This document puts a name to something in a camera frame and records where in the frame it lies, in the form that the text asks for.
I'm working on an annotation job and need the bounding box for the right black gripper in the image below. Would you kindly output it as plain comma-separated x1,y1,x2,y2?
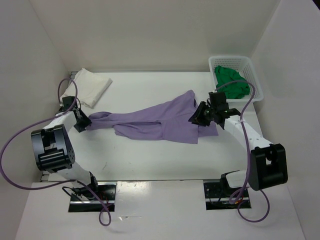
188,101,217,127

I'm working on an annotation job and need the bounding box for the purple t shirt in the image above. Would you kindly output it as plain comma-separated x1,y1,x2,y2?
86,90,219,144

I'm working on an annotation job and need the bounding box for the white t shirt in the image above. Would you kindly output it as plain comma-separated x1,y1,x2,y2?
72,68,113,109

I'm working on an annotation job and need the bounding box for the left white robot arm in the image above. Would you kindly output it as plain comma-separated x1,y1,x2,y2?
30,109,100,200

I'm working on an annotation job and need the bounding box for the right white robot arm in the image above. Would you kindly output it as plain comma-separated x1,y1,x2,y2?
188,101,288,191

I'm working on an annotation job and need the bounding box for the green t shirt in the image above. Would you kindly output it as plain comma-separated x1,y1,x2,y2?
214,65,250,99

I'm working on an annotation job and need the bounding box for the white plastic laundry basket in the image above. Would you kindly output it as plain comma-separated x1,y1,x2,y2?
208,55,264,102

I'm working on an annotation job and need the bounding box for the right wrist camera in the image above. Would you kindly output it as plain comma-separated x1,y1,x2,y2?
209,92,229,112

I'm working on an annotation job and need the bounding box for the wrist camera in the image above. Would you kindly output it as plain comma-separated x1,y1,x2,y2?
58,96,81,113
209,92,229,112

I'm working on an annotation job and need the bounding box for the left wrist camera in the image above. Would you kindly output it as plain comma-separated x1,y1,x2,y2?
58,96,81,113

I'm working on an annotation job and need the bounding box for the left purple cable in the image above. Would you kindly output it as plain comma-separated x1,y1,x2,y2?
0,77,113,227

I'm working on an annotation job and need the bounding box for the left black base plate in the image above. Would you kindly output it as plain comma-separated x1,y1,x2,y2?
64,181,117,213

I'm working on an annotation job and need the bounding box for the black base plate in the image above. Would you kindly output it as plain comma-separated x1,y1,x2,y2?
203,180,251,211
64,181,117,213

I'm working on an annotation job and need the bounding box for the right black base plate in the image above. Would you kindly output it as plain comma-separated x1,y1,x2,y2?
203,180,251,211

